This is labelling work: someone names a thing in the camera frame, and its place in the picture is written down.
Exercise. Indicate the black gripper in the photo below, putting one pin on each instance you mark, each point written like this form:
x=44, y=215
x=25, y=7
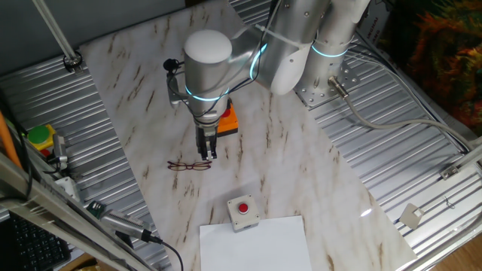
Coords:
x=206, y=131

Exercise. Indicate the dark red frame glasses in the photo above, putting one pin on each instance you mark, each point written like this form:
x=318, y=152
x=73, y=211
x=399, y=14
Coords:
x=188, y=166

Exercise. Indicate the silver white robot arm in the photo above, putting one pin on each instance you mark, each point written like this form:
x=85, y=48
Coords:
x=207, y=67

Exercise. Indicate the orange box red button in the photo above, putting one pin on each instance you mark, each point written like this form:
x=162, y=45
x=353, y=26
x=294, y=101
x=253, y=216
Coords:
x=229, y=126

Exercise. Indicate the grey box red button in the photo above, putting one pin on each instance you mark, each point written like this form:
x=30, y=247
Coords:
x=243, y=218
x=45, y=152

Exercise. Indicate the marble pattern table mat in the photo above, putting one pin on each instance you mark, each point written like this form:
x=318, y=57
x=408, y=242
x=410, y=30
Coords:
x=282, y=169

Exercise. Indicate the white paper sheet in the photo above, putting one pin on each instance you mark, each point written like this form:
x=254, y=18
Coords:
x=256, y=248

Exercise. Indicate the silver metal cylinder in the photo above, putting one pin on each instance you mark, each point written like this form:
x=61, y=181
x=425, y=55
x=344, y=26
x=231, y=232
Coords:
x=59, y=147

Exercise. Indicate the yellow box green button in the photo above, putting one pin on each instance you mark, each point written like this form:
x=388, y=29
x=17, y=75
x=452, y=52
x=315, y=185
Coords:
x=38, y=134

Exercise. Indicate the orange pole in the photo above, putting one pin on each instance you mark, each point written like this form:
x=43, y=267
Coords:
x=7, y=141

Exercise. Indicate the black keyboard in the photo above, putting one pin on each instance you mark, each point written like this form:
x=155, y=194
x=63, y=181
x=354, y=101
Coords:
x=30, y=248

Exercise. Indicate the white printed box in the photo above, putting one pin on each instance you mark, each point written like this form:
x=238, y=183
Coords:
x=373, y=22

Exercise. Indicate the small grey plate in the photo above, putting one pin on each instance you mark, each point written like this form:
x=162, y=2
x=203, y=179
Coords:
x=410, y=216

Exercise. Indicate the colourful patterned cloth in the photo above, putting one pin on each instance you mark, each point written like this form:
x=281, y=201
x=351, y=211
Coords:
x=444, y=49

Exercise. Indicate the silver finned camera device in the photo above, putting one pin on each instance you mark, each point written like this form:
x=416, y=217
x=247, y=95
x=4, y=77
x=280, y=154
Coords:
x=124, y=224

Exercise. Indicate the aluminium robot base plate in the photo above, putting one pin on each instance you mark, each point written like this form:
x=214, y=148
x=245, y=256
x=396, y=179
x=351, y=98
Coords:
x=320, y=98

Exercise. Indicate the aluminium frame bar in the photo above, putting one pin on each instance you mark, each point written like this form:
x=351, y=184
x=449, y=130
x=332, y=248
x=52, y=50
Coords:
x=470, y=156
x=56, y=214

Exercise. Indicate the aluminium frame post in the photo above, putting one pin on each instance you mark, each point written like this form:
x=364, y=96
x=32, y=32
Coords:
x=52, y=30

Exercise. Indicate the metal corner bracket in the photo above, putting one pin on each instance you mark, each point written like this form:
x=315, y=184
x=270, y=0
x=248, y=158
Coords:
x=450, y=172

